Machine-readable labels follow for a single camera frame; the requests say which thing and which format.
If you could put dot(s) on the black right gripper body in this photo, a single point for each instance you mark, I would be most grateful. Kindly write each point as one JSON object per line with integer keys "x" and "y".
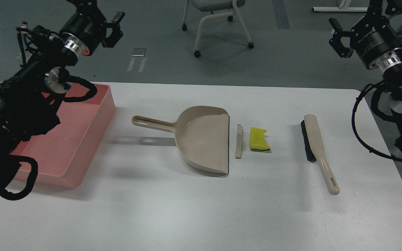
{"x": 372, "y": 37}

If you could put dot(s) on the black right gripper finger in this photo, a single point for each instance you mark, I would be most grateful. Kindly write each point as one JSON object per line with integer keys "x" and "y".
{"x": 336, "y": 26}

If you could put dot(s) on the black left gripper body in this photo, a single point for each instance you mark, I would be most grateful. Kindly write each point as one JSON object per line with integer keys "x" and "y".
{"x": 88, "y": 28}

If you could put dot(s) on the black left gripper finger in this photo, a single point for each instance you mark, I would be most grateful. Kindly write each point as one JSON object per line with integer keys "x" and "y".
{"x": 118, "y": 17}

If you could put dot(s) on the beige hand brush black bristles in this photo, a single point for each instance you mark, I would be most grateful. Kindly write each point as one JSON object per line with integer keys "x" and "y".
{"x": 315, "y": 151}

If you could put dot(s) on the yellow sponge piece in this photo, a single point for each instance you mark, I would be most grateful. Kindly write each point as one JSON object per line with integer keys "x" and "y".
{"x": 257, "y": 139}

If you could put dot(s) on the bread slice piece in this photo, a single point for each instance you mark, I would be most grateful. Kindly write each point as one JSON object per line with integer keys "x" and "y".
{"x": 239, "y": 141}

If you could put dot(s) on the beige plastic dustpan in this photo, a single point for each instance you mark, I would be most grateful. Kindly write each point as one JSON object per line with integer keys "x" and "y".
{"x": 201, "y": 134}

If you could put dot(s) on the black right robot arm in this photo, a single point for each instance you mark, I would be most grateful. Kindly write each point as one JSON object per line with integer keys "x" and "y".
{"x": 386, "y": 103}

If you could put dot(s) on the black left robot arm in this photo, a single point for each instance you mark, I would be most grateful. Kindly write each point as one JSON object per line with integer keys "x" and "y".
{"x": 31, "y": 98}

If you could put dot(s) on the pink plastic bin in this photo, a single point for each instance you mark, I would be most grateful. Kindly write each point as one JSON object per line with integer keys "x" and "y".
{"x": 65, "y": 153}

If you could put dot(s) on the white desk base bar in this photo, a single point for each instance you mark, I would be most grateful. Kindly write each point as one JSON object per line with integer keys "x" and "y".
{"x": 337, "y": 9}

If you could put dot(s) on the metal floor plate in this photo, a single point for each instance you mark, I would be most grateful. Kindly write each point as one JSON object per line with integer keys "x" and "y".
{"x": 138, "y": 52}

